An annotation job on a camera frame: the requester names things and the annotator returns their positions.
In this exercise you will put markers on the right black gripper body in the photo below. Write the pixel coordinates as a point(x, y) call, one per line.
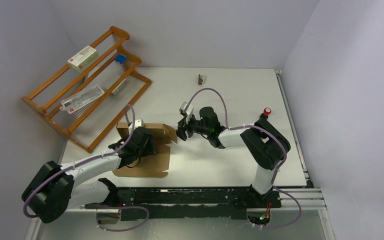
point(193, 126)

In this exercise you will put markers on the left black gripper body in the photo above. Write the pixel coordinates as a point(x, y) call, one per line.
point(146, 149)

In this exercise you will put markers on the brown cardboard box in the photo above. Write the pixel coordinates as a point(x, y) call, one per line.
point(152, 166)

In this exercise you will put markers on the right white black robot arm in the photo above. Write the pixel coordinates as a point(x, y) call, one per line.
point(265, 143)

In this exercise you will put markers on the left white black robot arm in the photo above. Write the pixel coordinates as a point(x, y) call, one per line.
point(59, 187)

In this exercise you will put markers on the white green carton box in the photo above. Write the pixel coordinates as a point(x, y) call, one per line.
point(83, 58)

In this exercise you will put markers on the small metal clip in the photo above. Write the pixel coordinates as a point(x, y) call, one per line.
point(201, 79)

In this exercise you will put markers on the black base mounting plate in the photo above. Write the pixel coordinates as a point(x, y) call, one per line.
point(179, 203)

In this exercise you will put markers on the small white grey bar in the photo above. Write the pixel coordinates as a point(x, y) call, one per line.
point(120, 87)

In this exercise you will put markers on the orange wooden rack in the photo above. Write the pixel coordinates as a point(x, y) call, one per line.
point(88, 126)

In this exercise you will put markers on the red emergency stop button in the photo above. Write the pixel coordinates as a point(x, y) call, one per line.
point(266, 113)

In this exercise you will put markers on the clear plastic packet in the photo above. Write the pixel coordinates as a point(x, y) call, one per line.
point(81, 99)

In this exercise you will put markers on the blue small object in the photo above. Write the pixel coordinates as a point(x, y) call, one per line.
point(120, 59)

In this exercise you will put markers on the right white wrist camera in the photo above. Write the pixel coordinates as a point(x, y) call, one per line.
point(186, 110)

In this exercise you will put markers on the aluminium frame rail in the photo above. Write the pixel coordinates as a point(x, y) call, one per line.
point(292, 199)

